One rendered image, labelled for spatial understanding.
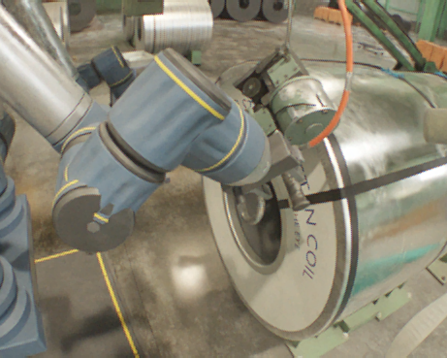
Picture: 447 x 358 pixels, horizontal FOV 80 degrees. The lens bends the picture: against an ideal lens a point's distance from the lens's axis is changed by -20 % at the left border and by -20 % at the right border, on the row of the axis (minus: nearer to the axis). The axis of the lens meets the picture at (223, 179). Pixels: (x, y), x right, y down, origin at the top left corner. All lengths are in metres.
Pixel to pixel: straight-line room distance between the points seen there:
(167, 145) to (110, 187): 0.08
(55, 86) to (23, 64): 0.06
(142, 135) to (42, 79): 0.21
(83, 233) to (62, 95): 0.21
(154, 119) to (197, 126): 0.05
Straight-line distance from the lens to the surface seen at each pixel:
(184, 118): 0.33
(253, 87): 0.88
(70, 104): 0.50
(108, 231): 0.40
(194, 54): 6.17
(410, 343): 0.64
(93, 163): 0.36
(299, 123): 0.70
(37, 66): 0.49
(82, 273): 1.73
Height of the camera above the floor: 1.65
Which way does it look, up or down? 35 degrees down
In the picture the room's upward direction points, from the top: 5 degrees clockwise
